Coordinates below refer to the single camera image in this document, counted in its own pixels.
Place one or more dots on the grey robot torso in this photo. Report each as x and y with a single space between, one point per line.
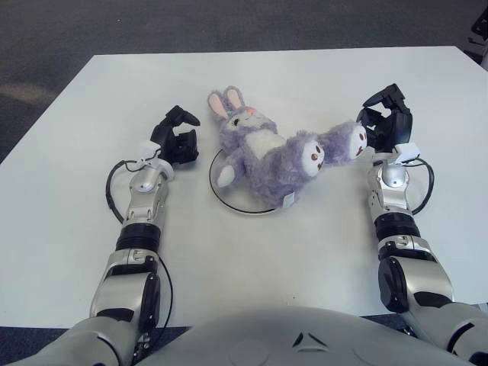
274 335

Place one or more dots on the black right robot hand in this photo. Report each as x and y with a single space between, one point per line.
396 122

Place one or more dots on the purple plush bunny doll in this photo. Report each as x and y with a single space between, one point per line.
267 156

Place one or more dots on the white plate with black rim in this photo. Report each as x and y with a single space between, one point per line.
236 202

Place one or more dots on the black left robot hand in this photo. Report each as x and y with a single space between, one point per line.
167 139

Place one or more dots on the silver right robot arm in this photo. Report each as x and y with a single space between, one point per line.
404 244

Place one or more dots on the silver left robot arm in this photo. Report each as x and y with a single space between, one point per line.
145 198

